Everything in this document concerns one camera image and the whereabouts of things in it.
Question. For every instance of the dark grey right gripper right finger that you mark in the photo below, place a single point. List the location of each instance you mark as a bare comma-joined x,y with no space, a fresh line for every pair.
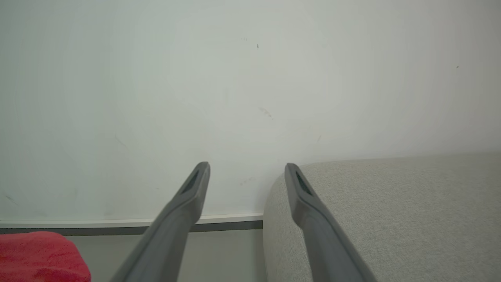
321,239

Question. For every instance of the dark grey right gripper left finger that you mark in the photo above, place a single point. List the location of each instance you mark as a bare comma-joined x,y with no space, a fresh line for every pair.
172,231

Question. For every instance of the red fleece clothing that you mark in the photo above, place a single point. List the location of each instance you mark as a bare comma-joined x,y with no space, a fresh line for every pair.
39,256

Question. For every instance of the light grey fabric sofa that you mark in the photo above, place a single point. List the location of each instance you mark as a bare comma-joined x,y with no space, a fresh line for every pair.
391,219

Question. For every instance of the white baseboard with grey strip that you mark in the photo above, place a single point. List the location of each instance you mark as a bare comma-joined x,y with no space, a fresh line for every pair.
98,225

